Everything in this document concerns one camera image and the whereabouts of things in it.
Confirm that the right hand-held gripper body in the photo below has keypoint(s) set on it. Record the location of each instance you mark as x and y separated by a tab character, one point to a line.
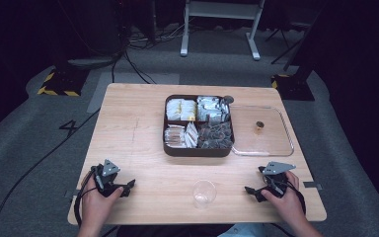
274	182

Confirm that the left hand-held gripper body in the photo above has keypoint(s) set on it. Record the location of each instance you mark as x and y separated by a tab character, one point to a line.
106	179

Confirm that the person's right hand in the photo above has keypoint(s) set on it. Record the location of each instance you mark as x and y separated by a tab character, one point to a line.
289	205

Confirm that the person's left hand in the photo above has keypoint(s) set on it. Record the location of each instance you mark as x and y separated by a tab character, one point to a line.
95	207

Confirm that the person's light blue clothing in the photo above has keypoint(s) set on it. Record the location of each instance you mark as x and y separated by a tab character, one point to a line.
243	231

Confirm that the grey tape strip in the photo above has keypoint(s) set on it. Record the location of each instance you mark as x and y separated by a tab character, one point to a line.
71	193

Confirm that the clear box lid with knob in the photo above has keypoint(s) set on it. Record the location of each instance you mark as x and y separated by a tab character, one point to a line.
269	141

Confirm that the clear plastic cup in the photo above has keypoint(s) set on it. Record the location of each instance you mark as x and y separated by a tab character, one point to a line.
204	194

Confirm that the pile of clear stick packets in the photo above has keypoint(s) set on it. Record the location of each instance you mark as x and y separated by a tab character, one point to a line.
174	137

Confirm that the pile of dark wrapped packets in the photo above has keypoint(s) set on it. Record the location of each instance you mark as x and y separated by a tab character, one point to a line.
215	135

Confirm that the brown divided box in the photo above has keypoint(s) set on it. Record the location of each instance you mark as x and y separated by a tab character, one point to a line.
197	152

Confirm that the row of white sachets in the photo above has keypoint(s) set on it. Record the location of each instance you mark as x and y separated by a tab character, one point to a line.
191	135

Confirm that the pile of white yellow packets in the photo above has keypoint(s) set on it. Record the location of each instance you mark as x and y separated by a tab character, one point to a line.
181	109

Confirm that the pile of silver packets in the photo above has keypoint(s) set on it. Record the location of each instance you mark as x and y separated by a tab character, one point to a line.
210	108

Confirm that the small round grey capsule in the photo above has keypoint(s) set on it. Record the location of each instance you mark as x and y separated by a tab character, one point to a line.
228	99

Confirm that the yellow black striped stand base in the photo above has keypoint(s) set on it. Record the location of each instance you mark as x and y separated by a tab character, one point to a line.
292	87
62	84

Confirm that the black tripod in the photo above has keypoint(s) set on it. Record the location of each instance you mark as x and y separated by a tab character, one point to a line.
288	42

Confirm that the white metal table frame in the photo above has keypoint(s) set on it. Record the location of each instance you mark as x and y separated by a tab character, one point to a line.
223	10

